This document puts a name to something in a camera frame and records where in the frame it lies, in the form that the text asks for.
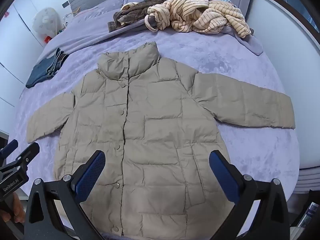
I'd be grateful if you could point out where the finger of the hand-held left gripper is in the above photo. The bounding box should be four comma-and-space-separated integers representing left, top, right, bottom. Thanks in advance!
0, 142, 40, 174
0, 139, 19, 159

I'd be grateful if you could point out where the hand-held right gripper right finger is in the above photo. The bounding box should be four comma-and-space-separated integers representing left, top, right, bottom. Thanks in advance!
209, 150, 291, 240

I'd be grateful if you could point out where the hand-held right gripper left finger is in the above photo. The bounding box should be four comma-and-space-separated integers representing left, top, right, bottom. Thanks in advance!
24, 150, 107, 240

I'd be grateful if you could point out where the beige puffer jacket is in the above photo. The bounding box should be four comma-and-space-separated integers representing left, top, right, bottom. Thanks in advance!
26, 41, 296, 239

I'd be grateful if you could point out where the person's left hand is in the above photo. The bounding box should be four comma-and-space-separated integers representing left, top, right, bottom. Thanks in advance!
0, 192, 26, 224

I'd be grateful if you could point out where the folded dark blue garment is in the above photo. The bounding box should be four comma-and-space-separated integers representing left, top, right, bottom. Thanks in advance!
26, 56, 59, 88

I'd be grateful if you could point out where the printed booklet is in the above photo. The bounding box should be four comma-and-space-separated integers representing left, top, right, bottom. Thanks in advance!
298, 200, 320, 230

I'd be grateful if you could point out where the white wardrobe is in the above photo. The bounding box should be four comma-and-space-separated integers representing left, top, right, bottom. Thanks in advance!
0, 2, 45, 133

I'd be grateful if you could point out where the grey purple cloth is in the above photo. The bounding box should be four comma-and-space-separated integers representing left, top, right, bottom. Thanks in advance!
110, 17, 263, 55

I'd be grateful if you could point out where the cream striped garment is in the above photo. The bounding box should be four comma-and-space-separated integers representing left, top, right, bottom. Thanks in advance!
145, 0, 252, 38

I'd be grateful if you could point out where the brown fuzzy garment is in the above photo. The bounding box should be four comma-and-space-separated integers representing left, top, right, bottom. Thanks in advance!
108, 0, 225, 33

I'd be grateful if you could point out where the dark window frame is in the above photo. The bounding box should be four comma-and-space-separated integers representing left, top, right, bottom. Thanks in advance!
270, 0, 320, 34

